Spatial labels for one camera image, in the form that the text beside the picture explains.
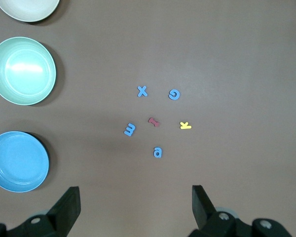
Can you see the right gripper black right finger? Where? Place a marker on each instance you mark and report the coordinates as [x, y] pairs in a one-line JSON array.
[[207, 222]]

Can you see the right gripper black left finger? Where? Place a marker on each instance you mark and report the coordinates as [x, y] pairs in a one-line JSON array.
[[61, 217]]

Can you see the blue foam letter a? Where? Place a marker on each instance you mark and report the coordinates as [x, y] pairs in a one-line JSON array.
[[160, 152]]

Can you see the blue foam letter E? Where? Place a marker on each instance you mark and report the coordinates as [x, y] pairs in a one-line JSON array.
[[133, 129]]

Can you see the blue foam letter G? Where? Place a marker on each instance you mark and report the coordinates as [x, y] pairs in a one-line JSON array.
[[173, 98]]

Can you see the blue foam letter X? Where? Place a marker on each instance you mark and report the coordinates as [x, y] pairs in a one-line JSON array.
[[142, 91]]

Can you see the blue plate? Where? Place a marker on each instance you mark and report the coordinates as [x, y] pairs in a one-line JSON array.
[[14, 160]]

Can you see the yellow foam letter K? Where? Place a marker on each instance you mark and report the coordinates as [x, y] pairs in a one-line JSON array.
[[186, 127]]

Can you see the red foam letter I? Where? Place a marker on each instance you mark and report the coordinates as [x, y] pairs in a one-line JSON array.
[[153, 122]]

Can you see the green plate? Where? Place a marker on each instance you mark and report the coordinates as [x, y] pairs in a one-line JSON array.
[[22, 71]]

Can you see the beige plate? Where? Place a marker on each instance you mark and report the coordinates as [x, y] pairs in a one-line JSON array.
[[27, 10]]

